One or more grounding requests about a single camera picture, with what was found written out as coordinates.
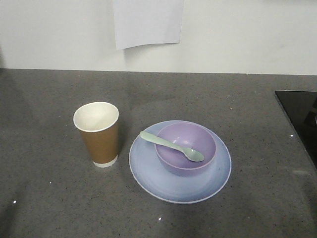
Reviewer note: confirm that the purple plastic bowl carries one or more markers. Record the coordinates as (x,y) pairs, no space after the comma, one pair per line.
(186,134)

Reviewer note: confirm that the mint green plastic spoon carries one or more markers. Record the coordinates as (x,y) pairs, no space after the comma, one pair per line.
(189,153)

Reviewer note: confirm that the brown paper cup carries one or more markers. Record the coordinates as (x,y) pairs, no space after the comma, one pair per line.
(98,125)

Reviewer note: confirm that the light blue plate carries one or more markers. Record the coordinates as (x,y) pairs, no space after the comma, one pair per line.
(155,179)

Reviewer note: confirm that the white paper sheet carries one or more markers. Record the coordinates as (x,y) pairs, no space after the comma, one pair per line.
(146,22)

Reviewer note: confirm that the black induction cooktop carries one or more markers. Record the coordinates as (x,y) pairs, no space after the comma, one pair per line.
(301,110)

